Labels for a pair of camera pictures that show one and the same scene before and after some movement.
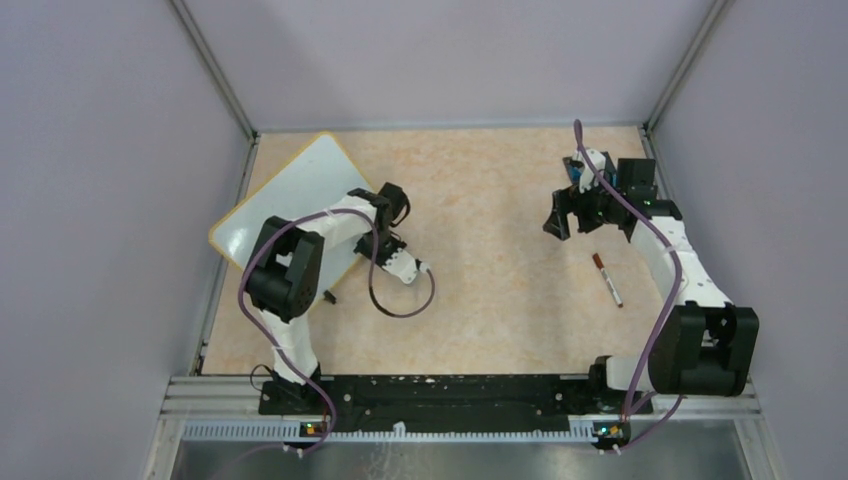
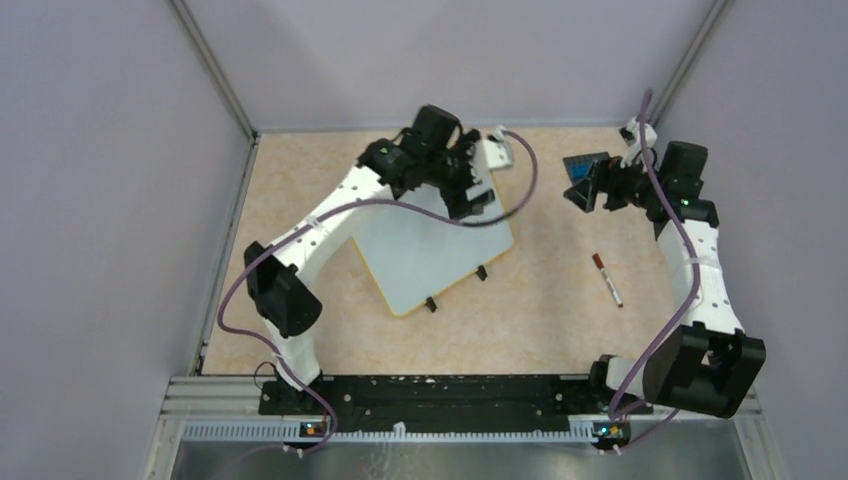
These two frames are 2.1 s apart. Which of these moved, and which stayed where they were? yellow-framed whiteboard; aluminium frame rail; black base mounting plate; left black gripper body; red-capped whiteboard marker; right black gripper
Moved: right black gripper; left black gripper body; yellow-framed whiteboard
Stayed: black base mounting plate; red-capped whiteboard marker; aluminium frame rail
